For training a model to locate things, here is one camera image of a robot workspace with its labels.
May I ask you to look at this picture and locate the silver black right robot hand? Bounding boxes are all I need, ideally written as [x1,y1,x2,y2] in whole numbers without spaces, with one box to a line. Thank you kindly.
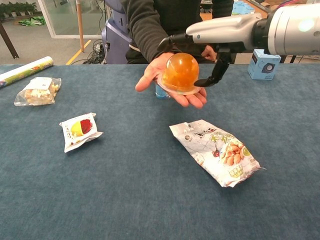
[157,12,261,88]

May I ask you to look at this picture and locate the person's bare right hand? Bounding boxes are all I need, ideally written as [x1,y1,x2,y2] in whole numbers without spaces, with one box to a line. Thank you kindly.
[135,51,208,110]

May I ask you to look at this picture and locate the person's bare left hand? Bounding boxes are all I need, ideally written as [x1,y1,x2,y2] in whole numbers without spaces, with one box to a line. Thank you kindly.
[201,44,218,62]

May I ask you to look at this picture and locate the orange dome jelly cup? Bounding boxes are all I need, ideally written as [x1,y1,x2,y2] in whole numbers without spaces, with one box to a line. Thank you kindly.
[157,52,202,96]

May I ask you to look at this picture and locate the person's dark-sleeved left forearm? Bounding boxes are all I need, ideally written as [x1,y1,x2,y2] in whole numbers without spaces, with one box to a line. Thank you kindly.
[216,0,235,20]

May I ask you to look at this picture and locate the person's dark-sleeved right forearm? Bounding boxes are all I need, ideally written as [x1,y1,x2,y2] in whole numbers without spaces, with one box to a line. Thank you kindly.
[121,0,176,64]

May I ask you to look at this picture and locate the small blue bottle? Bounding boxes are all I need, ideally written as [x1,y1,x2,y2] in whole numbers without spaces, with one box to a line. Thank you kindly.
[154,84,171,100]

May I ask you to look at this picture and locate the person's dark-clothed torso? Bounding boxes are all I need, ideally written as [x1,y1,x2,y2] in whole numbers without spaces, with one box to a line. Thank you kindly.
[124,0,221,65]

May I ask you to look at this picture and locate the blue-grey machine base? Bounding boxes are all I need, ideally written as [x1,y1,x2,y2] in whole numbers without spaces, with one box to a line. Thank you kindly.
[101,0,133,65]

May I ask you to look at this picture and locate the light blue speaker box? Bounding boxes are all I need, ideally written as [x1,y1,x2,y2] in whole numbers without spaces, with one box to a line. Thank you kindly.
[247,48,282,81]

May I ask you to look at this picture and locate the wooden pole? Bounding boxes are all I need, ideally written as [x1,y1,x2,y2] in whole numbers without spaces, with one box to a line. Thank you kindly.
[75,0,85,53]

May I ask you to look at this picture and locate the white packet red yellow print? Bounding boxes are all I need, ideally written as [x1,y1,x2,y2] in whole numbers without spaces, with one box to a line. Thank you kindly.
[59,112,104,154]

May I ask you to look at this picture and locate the white nut snack bag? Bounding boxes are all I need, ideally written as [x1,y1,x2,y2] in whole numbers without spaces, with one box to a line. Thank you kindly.
[169,119,267,188]

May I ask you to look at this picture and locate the sandwich in clear bag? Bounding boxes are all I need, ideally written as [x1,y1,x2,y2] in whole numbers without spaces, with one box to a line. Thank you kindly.
[13,76,62,107]

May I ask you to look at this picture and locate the white printed wrap roll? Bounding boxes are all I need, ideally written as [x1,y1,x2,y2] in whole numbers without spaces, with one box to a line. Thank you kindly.
[0,56,55,89]

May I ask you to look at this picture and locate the blue felt table cover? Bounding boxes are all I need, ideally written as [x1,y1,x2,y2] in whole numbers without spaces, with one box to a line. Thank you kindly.
[0,63,320,240]

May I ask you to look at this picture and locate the green cloth pile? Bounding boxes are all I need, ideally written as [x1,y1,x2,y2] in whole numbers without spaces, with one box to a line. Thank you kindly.
[18,16,47,27]

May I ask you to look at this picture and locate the dark slanted table leg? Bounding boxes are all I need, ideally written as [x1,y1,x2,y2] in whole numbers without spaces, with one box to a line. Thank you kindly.
[0,21,20,60]

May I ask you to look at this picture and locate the row of potted plants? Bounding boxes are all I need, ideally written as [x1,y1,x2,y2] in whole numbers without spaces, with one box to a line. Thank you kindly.
[0,1,38,20]

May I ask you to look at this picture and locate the tangle of black floor cables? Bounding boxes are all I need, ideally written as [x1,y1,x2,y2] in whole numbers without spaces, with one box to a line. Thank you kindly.
[82,38,111,65]

